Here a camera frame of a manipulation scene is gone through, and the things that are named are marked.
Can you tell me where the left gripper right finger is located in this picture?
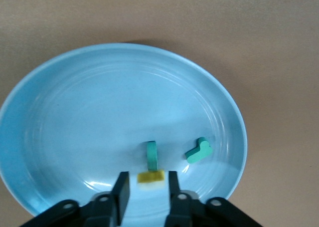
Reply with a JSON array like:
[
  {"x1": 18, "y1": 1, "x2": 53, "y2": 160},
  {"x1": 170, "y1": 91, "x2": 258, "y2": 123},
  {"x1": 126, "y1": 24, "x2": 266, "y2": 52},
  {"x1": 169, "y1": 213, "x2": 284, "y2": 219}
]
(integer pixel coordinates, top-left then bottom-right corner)
[{"x1": 165, "y1": 171, "x2": 200, "y2": 227}]

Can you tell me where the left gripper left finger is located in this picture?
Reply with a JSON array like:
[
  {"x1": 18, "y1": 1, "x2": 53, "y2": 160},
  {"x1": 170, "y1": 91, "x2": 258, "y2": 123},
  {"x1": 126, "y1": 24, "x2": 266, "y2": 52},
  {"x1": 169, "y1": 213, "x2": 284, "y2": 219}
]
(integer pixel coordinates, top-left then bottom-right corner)
[{"x1": 86, "y1": 171, "x2": 131, "y2": 227}]

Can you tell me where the yellow letter d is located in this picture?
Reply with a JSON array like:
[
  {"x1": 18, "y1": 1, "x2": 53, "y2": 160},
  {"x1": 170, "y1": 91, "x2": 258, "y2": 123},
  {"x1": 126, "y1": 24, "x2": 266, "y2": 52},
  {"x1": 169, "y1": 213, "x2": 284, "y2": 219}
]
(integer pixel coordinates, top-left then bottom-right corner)
[{"x1": 137, "y1": 169, "x2": 165, "y2": 189}]

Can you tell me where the teal letter c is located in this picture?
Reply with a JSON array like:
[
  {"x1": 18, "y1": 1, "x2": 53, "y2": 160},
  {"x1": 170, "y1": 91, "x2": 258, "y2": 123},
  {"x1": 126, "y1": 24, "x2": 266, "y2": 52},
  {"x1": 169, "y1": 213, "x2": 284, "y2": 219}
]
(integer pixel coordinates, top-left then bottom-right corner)
[{"x1": 145, "y1": 140, "x2": 159, "y2": 173}]

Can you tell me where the teal letter l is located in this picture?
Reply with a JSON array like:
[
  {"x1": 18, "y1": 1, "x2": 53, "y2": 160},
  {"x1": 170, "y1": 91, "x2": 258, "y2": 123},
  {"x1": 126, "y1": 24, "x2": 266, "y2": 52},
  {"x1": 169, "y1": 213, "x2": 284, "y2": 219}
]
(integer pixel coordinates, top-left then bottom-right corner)
[{"x1": 185, "y1": 136, "x2": 213, "y2": 164}]

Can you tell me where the blue plate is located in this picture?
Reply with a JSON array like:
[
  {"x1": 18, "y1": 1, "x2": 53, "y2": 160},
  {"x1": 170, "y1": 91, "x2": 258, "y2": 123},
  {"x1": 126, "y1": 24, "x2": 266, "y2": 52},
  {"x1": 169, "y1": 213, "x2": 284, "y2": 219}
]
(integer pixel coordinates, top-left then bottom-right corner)
[{"x1": 0, "y1": 42, "x2": 248, "y2": 217}]

